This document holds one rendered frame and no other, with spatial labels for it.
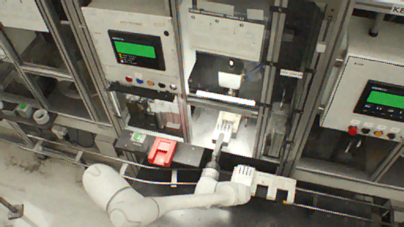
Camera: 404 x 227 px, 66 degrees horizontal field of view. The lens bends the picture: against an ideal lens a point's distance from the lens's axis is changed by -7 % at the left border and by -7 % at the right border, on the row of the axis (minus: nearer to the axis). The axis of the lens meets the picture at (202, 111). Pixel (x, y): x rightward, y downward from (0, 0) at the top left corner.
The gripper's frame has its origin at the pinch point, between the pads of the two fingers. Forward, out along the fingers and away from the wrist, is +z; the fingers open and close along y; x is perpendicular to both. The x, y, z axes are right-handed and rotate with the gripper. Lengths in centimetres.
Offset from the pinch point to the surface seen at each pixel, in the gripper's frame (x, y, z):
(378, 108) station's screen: -68, 53, -2
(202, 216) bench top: 2.8, -35.9, -33.3
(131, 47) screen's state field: 41, 62, -2
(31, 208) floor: 157, -104, -45
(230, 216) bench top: -13.7, -35.9, -28.9
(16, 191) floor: 180, -104, -35
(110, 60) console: 55, 49, 0
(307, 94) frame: -38, 49, 1
